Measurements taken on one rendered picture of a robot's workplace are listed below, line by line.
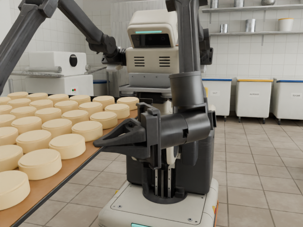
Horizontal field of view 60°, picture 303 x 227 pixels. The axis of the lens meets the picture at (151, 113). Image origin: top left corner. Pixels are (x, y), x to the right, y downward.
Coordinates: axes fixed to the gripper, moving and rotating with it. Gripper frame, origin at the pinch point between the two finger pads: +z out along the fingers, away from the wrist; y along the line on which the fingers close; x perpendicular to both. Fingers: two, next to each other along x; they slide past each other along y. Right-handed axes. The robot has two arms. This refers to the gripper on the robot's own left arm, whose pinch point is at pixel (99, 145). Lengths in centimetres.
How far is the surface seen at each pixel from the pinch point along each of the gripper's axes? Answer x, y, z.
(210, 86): 316, 71, -288
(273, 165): 125, 118, -215
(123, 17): 409, -46, -170
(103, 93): 473, 96, -142
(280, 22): 282, -31, -406
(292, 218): 57, 110, -148
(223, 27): 344, -27, -335
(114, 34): 414, -19, -153
